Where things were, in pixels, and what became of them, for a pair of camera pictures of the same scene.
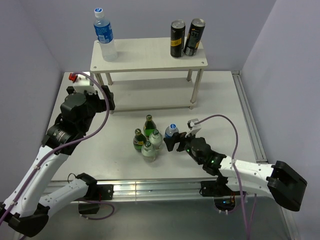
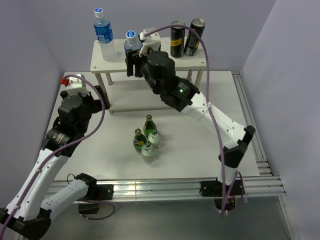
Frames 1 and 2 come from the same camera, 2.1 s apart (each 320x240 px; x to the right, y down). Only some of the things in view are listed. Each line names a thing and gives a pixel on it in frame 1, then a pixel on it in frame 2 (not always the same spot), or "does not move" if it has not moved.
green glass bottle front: x=139 y=140 does not move
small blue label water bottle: x=170 y=131 → x=131 y=42
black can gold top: x=197 y=28 does not move
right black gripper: x=177 y=137 → x=129 y=61
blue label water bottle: x=104 y=33 does not move
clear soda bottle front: x=148 y=152 does not move
